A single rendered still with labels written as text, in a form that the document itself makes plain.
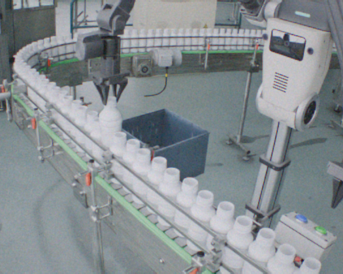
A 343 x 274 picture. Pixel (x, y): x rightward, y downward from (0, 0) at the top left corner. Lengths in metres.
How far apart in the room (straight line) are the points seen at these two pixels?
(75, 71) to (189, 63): 0.87
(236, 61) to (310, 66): 1.76
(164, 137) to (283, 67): 0.81
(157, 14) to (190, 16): 0.50
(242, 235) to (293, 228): 0.16
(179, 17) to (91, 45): 4.23
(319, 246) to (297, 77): 0.63
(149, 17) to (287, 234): 4.35
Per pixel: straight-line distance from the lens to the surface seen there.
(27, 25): 6.14
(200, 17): 5.30
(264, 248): 0.77
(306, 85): 1.28
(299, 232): 0.88
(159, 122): 1.81
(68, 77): 2.47
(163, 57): 2.47
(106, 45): 1.00
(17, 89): 1.75
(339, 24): 0.78
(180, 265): 0.96
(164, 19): 5.07
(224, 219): 0.82
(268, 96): 1.35
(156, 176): 0.95
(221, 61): 2.88
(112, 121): 1.07
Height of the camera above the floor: 1.66
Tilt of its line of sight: 28 degrees down
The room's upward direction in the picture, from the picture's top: 4 degrees clockwise
